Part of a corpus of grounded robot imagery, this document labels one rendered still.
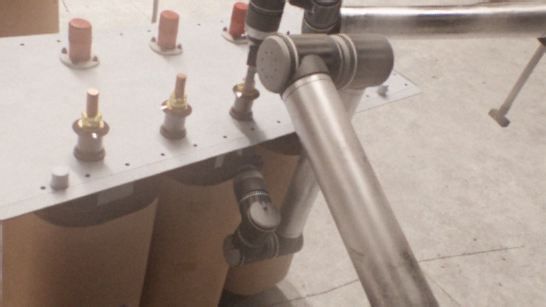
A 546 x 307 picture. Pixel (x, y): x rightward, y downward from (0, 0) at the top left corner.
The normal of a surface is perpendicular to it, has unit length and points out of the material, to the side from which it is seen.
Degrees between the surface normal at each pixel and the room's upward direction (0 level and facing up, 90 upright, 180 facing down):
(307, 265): 0
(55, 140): 0
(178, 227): 90
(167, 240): 90
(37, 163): 0
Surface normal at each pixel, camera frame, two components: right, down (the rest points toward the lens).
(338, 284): 0.22, -0.77
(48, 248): -0.34, 0.51
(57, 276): -0.06, 0.60
